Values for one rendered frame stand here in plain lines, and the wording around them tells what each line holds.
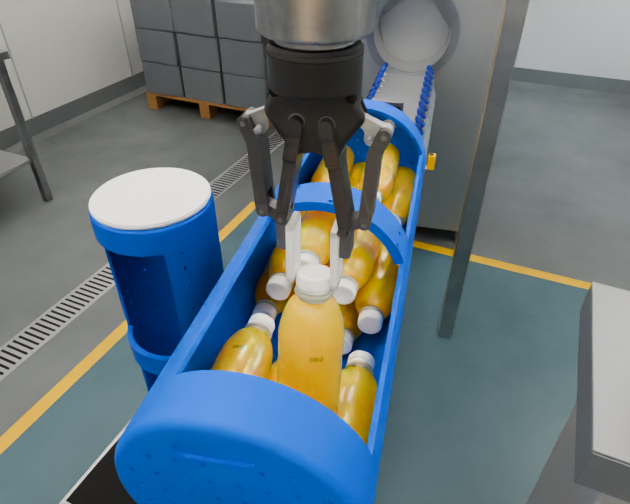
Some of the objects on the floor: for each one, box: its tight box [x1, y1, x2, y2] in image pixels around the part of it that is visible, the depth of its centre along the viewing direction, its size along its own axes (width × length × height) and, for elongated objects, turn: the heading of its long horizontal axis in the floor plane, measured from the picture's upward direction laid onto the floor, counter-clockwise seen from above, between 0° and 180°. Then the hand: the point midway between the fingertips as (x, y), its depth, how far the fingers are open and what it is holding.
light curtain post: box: [438, 0, 529, 338], centre depth 175 cm, size 6×6×170 cm
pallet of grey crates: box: [130, 0, 273, 130], centre depth 422 cm, size 120×80×119 cm
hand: (315, 251), depth 50 cm, fingers closed on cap, 4 cm apart
